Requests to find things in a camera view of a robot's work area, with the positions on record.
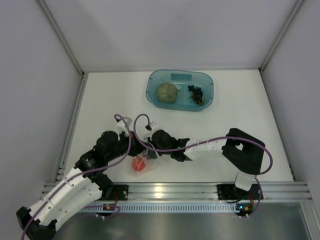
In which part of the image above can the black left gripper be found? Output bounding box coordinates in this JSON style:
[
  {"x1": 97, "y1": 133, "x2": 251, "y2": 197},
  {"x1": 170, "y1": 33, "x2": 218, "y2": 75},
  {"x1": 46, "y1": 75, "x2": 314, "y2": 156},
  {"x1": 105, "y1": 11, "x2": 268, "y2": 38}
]
[{"x1": 106, "y1": 130, "x2": 149, "y2": 162}]

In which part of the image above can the fake red tomato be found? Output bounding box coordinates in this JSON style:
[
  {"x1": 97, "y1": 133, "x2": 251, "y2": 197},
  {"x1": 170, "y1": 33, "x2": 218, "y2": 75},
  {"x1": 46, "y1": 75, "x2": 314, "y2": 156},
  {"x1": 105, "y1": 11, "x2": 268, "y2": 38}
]
[{"x1": 131, "y1": 156, "x2": 146, "y2": 172}]

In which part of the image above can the slotted white cable duct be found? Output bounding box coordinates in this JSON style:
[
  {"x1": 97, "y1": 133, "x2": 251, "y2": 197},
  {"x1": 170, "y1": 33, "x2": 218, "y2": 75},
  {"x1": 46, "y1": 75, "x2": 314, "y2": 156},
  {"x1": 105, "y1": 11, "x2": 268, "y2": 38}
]
[{"x1": 79, "y1": 202, "x2": 251, "y2": 213}]

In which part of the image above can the aluminium front rail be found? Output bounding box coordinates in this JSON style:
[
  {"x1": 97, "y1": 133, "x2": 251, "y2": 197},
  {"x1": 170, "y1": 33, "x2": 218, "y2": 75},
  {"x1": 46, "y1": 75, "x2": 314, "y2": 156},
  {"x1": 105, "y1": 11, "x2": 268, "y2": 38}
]
[{"x1": 43, "y1": 181, "x2": 312, "y2": 202}]

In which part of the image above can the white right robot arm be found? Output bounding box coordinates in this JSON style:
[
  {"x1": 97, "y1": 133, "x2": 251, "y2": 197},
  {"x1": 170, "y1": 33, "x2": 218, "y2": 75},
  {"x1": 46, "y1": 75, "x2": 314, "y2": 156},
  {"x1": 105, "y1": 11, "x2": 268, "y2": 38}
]
[{"x1": 147, "y1": 128, "x2": 266, "y2": 199}]

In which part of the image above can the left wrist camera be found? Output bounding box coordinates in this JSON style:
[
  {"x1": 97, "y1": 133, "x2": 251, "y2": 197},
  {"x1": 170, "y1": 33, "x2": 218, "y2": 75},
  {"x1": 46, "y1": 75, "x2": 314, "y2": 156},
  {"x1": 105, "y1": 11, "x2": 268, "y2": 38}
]
[{"x1": 116, "y1": 117, "x2": 133, "y2": 135}]

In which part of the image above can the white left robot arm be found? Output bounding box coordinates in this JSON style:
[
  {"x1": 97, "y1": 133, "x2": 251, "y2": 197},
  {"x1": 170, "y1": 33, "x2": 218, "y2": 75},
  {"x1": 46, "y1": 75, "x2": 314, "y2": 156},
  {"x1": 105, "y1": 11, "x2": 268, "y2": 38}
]
[{"x1": 16, "y1": 131, "x2": 146, "y2": 240}]

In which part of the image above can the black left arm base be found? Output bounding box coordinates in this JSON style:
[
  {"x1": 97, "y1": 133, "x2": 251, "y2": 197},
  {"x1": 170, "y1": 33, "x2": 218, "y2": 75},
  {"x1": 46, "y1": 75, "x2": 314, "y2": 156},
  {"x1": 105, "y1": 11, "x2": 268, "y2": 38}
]
[{"x1": 93, "y1": 172, "x2": 129, "y2": 202}]

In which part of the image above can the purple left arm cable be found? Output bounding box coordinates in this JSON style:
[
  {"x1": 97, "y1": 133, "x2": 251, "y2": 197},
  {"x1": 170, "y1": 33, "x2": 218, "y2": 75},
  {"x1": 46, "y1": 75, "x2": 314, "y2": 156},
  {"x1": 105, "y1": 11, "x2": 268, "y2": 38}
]
[{"x1": 19, "y1": 113, "x2": 137, "y2": 240}]

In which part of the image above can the clear zip top bag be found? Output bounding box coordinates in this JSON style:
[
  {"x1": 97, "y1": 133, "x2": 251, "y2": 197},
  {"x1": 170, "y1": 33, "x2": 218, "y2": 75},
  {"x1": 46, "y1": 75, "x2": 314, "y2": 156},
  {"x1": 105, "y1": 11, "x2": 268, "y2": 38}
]
[{"x1": 127, "y1": 142, "x2": 160, "y2": 177}]

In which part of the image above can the fake dark grape bunch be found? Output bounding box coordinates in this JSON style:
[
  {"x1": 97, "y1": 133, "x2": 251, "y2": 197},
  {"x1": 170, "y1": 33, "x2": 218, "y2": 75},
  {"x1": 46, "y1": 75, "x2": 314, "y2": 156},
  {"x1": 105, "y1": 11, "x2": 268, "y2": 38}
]
[{"x1": 188, "y1": 85, "x2": 205, "y2": 106}]

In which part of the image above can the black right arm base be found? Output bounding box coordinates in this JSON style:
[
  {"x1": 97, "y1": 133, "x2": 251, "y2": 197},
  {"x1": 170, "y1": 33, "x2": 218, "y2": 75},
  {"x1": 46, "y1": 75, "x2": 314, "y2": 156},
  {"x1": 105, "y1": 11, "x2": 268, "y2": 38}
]
[{"x1": 217, "y1": 183, "x2": 261, "y2": 203}]

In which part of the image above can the teal plastic bin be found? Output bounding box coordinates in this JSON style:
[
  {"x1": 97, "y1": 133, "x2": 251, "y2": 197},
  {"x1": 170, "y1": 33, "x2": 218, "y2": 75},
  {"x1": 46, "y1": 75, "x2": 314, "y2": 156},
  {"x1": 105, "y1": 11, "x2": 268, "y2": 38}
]
[{"x1": 145, "y1": 69, "x2": 214, "y2": 112}]

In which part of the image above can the fake green melon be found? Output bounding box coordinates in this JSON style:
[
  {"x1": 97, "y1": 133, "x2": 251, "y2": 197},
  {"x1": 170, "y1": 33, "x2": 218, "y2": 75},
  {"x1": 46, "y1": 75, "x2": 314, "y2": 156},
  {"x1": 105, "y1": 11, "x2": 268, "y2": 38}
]
[{"x1": 156, "y1": 82, "x2": 179, "y2": 103}]

